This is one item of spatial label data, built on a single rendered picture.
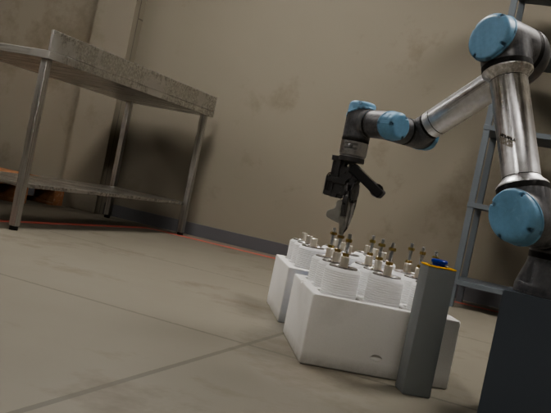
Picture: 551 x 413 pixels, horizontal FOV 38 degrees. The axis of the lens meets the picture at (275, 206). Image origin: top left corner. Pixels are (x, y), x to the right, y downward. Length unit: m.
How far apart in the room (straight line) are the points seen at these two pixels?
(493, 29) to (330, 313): 0.78
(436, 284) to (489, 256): 2.78
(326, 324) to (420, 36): 3.12
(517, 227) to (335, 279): 0.52
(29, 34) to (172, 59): 1.19
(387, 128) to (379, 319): 0.49
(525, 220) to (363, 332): 0.54
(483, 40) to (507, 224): 0.43
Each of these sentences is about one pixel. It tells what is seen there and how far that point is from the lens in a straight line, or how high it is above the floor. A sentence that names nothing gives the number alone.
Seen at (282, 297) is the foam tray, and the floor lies 0.08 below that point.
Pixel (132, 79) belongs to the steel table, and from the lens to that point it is 4.21.
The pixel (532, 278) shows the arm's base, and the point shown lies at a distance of 1.88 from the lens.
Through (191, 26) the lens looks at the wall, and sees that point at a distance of 5.44.
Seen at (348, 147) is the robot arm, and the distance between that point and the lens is 2.18.
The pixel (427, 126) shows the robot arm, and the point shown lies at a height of 0.66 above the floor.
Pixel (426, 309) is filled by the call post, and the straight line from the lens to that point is 1.94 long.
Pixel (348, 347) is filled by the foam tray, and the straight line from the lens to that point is 2.05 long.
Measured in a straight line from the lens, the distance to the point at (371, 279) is 2.09.
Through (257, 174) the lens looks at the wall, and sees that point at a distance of 5.07.
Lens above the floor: 0.42
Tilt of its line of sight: 1 degrees down
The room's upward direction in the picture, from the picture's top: 12 degrees clockwise
